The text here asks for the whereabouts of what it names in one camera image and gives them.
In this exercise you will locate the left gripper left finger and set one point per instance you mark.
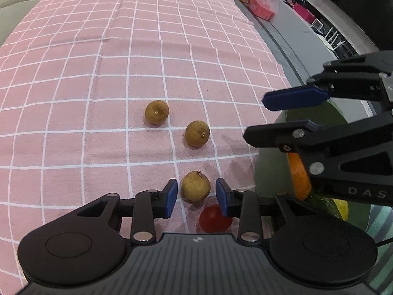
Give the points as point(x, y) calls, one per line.
point(145, 208)

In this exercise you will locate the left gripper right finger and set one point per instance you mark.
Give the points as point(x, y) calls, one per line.
point(246, 206)

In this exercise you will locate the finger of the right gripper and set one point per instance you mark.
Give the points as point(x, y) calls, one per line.
point(295, 98)
point(279, 135)

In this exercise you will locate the green bowl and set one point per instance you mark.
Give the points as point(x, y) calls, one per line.
point(273, 173)

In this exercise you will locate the red cherry tomato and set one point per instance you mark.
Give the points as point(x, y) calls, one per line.
point(211, 220)

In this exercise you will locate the pale longan near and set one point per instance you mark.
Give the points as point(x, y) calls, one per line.
point(195, 187)

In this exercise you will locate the brown longan middle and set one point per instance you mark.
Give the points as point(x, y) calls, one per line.
point(197, 133)

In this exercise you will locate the brown longan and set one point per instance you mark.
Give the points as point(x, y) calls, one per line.
point(156, 112)
point(197, 133)

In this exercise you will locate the magenta box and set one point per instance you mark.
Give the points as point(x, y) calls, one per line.
point(304, 13)

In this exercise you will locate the pink box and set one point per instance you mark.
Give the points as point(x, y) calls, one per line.
point(261, 8)

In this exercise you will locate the brown longan far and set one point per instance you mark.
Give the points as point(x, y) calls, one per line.
point(156, 112)

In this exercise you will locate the pink checkered tablecloth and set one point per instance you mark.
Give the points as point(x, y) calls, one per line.
point(76, 78)

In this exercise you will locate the black television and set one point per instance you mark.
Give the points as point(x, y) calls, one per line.
point(374, 17)

